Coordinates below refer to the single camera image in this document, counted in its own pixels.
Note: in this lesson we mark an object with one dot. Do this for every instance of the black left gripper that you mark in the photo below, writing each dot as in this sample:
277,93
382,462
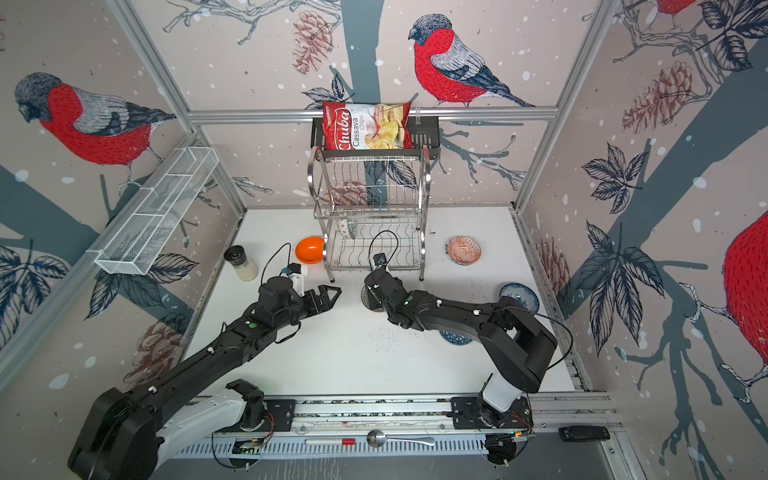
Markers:
323,296

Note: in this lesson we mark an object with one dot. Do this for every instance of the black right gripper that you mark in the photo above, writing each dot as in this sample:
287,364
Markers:
397,283

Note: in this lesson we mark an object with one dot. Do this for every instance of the white lattice pattern bowl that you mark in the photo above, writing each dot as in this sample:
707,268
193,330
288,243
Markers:
369,300

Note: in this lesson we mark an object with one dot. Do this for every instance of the orange plastic bowl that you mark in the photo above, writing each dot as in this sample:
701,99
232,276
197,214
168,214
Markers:
310,250

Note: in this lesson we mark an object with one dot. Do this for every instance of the red patterned ceramic bowl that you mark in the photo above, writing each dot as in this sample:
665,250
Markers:
463,250

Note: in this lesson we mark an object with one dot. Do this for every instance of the steel wire dish rack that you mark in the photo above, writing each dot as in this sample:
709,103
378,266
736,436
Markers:
387,192

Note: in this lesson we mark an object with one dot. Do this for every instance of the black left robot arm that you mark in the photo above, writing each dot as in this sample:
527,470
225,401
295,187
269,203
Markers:
121,437

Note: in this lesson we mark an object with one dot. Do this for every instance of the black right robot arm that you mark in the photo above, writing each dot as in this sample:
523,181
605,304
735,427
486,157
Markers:
519,345

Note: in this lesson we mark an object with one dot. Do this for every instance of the dark blue geometric bowl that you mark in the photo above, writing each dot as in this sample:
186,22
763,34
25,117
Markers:
455,339

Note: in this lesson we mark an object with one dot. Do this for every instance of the salt grinder with black cap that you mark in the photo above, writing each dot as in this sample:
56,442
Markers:
245,269

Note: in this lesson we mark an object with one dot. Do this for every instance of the blue white floral bowl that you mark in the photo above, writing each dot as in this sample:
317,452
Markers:
522,294

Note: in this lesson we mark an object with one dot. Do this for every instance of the metal spoon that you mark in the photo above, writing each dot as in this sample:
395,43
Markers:
378,439

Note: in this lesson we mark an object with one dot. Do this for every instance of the red cassava chips bag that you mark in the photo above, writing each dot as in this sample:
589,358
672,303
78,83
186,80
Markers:
353,127

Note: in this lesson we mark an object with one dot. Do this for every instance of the black remote device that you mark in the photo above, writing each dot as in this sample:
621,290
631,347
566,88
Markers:
583,433

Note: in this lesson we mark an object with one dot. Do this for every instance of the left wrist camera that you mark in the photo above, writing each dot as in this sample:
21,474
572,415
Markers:
297,273

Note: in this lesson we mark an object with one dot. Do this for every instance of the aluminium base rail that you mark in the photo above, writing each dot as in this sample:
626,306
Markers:
319,427

